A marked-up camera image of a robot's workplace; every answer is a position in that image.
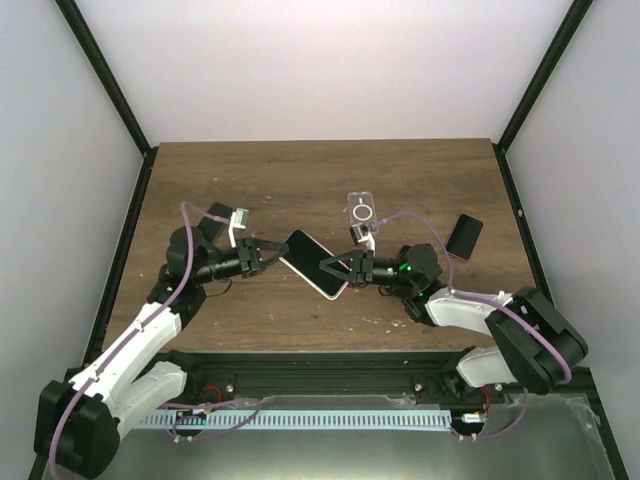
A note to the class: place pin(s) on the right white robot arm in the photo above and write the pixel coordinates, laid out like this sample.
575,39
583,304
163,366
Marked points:
534,345

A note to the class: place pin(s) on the clear magsafe phone case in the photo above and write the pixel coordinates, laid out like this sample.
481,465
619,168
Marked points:
361,208

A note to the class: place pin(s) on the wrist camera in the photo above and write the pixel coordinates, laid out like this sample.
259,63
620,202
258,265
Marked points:
362,236
238,221

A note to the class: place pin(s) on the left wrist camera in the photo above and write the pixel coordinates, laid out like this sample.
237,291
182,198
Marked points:
238,221

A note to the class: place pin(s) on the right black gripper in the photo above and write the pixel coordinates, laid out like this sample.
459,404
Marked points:
363,268

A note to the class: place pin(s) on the light blue slotted cable duct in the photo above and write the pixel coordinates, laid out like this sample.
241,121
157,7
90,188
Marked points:
402,420

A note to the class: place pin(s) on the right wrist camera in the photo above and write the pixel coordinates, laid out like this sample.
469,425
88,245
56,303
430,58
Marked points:
362,236

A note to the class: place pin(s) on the black aluminium frame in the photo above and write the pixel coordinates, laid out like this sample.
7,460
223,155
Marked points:
320,374

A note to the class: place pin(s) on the beige phone case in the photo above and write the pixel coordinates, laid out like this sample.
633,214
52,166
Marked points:
305,280

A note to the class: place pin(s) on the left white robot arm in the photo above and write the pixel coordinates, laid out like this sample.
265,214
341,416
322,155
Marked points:
82,422

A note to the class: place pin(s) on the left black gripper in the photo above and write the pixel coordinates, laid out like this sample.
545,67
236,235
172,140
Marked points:
249,250

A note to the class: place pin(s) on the red-cased smartphone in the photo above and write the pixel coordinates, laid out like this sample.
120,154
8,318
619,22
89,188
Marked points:
464,237

